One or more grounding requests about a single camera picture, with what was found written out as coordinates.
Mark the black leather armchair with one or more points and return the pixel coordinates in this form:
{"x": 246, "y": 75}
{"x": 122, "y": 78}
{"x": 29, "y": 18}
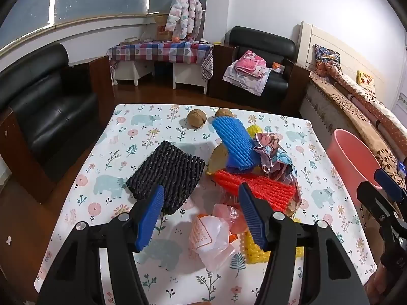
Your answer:
{"x": 260, "y": 38}

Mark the brown walnut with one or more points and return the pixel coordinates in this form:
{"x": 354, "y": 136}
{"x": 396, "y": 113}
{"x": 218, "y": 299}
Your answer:
{"x": 196, "y": 119}
{"x": 224, "y": 113}

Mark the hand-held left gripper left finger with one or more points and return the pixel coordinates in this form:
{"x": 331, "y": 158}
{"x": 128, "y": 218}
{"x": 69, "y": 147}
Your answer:
{"x": 151, "y": 219}

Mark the yellow patterned pillow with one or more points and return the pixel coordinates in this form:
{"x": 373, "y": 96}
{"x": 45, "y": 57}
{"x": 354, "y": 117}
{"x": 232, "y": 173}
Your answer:
{"x": 365, "y": 81}

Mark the yellow foam fruit net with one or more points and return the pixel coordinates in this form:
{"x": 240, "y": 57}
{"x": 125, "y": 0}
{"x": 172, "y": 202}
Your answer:
{"x": 255, "y": 130}
{"x": 254, "y": 255}

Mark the black leather sofa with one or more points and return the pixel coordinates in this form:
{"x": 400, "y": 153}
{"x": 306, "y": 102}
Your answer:
{"x": 47, "y": 101}

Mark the blue foam fruit net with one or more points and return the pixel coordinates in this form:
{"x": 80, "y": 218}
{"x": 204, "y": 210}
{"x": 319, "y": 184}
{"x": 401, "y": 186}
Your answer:
{"x": 232, "y": 139}

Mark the brown leaf-patterned blanket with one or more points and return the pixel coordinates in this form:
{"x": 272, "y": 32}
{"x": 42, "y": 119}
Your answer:
{"x": 349, "y": 108}

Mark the white side table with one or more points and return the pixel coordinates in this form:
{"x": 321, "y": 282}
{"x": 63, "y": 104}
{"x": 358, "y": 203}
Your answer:
{"x": 187, "y": 76}

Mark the pink plastic bag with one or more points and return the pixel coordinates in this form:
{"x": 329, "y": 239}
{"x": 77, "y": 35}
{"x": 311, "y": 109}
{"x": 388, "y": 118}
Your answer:
{"x": 229, "y": 216}

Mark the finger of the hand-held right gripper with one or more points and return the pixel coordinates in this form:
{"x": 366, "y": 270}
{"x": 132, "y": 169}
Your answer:
{"x": 388, "y": 184}
{"x": 365, "y": 195}

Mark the colourful patterned wrapper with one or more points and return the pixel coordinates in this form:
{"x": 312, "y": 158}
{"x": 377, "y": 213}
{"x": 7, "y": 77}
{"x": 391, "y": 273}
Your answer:
{"x": 276, "y": 159}

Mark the large orange peel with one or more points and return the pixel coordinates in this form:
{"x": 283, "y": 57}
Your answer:
{"x": 216, "y": 162}

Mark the pink plastic bin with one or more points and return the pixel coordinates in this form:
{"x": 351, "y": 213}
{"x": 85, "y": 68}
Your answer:
{"x": 349, "y": 159}

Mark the pink folded blanket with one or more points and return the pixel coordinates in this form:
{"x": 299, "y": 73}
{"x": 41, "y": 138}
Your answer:
{"x": 251, "y": 63}

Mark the floral tablecloth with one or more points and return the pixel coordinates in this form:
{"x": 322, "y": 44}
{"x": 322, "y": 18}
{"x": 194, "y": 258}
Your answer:
{"x": 143, "y": 152}

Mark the white wardrobe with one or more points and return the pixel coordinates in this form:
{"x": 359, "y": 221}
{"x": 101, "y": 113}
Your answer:
{"x": 401, "y": 101}

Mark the red foam fruit net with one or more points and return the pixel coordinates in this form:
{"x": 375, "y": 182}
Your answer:
{"x": 273, "y": 193}

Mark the white bed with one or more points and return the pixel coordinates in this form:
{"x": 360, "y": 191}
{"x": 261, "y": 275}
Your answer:
{"x": 307, "y": 44}

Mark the orange dotted quilt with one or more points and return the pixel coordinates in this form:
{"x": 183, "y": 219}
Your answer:
{"x": 359, "y": 95}

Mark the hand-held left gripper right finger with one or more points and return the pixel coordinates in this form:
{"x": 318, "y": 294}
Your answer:
{"x": 251, "y": 216}

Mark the plaid tablecloth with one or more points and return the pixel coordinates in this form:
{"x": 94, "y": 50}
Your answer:
{"x": 159, "y": 50}

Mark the small orange box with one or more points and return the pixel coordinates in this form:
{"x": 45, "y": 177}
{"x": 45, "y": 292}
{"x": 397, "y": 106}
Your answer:
{"x": 278, "y": 67}

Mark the black foam fruit net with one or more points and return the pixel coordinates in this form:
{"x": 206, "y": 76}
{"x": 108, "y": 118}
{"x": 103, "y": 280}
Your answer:
{"x": 165, "y": 171}

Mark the blue patterned pillow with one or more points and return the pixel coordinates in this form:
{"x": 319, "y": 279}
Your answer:
{"x": 326, "y": 57}

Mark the blue tissue pack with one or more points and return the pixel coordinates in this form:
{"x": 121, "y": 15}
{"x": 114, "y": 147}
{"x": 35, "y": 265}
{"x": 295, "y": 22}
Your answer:
{"x": 402, "y": 169}

